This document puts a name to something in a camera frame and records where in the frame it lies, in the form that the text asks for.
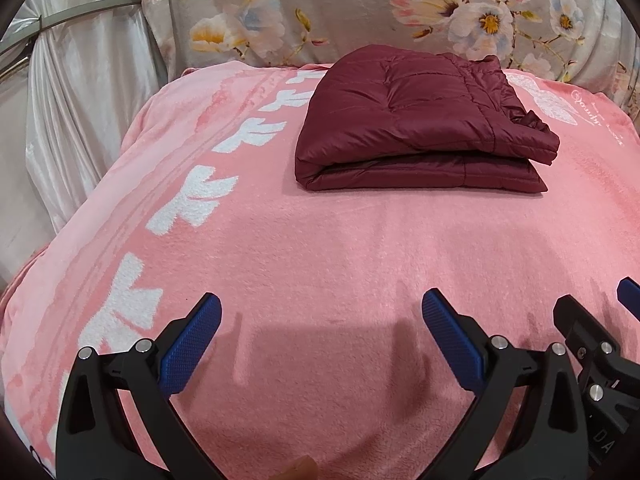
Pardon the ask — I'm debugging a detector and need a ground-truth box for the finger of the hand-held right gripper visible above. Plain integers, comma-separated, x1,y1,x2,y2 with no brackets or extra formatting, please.
552,294,640,411
616,277,640,322

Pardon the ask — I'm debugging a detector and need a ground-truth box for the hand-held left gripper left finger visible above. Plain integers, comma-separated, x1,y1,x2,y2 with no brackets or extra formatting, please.
56,292,223,480

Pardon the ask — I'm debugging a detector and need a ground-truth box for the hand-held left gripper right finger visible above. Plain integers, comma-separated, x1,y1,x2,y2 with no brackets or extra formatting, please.
421,287,588,480

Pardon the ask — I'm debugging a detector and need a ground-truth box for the maroon puffer jacket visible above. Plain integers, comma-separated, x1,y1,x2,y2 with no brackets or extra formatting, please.
294,44,561,194

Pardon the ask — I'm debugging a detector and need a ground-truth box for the person's left hand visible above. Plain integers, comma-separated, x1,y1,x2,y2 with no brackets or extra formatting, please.
280,455,319,480

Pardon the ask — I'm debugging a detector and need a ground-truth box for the pink printed blanket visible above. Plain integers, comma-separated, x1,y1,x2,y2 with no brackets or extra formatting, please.
0,62,640,480

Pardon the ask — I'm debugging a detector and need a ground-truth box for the white cartoon print cushion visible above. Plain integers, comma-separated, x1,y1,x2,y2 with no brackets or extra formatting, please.
20,442,57,480

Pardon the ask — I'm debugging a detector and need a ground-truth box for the white satin curtain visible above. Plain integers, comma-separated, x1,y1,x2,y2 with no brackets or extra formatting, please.
0,0,176,288

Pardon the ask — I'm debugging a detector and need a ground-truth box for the grey floral bed sheet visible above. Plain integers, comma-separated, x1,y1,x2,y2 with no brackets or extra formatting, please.
137,0,640,126

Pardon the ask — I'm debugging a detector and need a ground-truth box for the curved metal rail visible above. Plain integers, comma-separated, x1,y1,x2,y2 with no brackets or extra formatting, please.
0,0,143,58

